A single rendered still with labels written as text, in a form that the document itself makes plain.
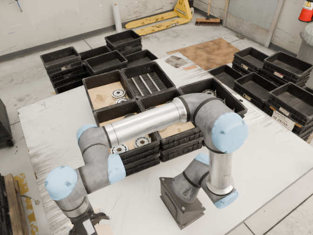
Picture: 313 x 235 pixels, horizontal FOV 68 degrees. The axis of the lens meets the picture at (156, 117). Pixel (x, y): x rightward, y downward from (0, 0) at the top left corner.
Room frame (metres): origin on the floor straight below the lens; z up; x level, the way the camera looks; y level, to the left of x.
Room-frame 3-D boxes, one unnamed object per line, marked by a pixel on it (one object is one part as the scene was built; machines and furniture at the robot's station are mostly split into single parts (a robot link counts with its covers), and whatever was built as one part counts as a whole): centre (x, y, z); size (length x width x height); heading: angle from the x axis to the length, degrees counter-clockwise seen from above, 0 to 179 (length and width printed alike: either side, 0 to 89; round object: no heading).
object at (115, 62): (2.28, 0.53, 0.37); 0.40 x 0.30 x 0.45; 120
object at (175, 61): (2.02, -0.21, 0.71); 0.22 x 0.19 x 0.01; 30
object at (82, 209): (0.30, 0.24, 1.31); 0.08 x 0.08 x 0.05
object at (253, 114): (1.30, -0.64, 0.70); 0.33 x 0.23 x 0.01; 30
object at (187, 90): (1.17, -0.37, 0.87); 0.40 x 0.30 x 0.11; 21
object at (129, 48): (2.83, 0.38, 0.37); 0.40 x 0.30 x 0.45; 120
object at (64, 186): (0.31, 0.24, 1.39); 0.09 x 0.08 x 0.11; 115
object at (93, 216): (0.31, 0.25, 1.23); 0.09 x 0.08 x 0.12; 31
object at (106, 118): (0.96, 0.19, 0.87); 0.40 x 0.30 x 0.11; 21
